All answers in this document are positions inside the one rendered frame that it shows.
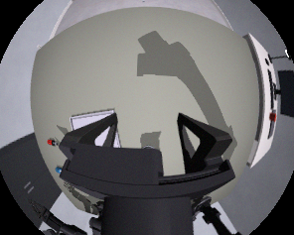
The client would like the white shallow rectangular tray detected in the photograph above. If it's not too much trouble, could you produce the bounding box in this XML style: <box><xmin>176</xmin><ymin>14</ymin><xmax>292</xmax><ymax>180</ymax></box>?
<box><xmin>70</xmin><ymin>110</ymin><xmax>121</xmax><ymax>148</ymax></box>

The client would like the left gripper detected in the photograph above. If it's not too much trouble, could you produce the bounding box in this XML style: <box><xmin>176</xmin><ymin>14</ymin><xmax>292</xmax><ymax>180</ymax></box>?
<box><xmin>28</xmin><ymin>199</ymin><xmax>64</xmax><ymax>231</ymax></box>

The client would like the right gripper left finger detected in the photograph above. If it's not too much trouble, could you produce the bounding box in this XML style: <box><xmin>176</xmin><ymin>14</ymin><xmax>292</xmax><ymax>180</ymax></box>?
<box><xmin>63</xmin><ymin>113</ymin><xmax>118</xmax><ymax>147</ymax></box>

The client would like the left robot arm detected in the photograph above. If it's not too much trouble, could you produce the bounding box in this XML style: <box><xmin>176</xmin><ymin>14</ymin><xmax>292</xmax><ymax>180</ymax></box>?
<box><xmin>43</xmin><ymin>207</ymin><xmax>102</xmax><ymax>235</ymax></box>

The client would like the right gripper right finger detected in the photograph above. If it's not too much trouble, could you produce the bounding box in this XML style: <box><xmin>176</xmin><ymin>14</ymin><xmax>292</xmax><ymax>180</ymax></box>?
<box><xmin>177</xmin><ymin>113</ymin><xmax>232</xmax><ymax>174</ymax></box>

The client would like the dark blue electric nut driver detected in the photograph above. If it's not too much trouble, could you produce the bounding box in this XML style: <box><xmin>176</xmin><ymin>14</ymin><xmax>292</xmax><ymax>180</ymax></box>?
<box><xmin>56</xmin><ymin>168</ymin><xmax>62</xmax><ymax>174</ymax></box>

